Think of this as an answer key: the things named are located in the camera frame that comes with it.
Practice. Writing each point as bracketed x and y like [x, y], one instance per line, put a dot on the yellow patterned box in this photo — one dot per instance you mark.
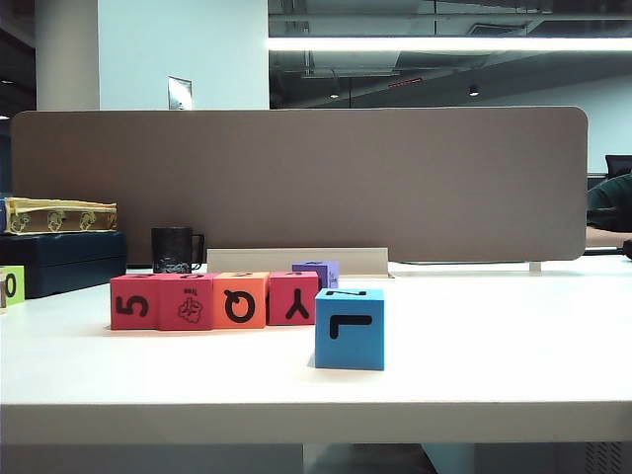
[39, 217]

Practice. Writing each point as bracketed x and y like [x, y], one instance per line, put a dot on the person in dark green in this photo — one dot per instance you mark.
[609, 197]

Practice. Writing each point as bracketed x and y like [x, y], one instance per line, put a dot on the brown desk partition panel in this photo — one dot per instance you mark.
[345, 182]

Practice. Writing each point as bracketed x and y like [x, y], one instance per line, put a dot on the black office chair back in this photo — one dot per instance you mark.
[619, 164]

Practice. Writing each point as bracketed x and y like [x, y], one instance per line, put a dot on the white partition foot bracket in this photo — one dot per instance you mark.
[535, 266]

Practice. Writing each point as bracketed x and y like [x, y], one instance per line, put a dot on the black mug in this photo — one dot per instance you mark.
[170, 252]

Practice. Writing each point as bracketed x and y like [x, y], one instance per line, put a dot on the black rounded desk object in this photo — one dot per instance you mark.
[628, 249]

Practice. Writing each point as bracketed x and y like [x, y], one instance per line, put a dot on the framed wall sign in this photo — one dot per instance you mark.
[179, 92]

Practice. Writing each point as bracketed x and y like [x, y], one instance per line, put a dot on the red LED sign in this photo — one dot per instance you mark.
[406, 82]

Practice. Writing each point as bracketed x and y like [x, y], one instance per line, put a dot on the green block with 0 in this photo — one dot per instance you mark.
[12, 284]

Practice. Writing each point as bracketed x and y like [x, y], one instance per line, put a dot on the blue block with L 3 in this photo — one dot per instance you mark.
[350, 331]

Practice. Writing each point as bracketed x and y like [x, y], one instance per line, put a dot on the orange block with 2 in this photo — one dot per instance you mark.
[242, 303]

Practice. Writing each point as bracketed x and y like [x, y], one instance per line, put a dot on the red block with 5 C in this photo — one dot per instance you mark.
[133, 306]

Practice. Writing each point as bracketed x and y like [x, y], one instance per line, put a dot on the purple block with R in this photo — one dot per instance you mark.
[326, 271]

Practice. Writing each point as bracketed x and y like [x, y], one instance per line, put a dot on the black ceiling spotlight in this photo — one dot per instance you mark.
[334, 93]
[473, 90]

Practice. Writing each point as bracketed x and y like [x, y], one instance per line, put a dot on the dark blue case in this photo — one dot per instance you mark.
[49, 261]

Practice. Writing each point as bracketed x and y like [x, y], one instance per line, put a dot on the red block with 4 Y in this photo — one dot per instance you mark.
[293, 301]

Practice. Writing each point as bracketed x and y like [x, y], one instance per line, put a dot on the red block with 0 B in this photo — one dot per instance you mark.
[187, 306]

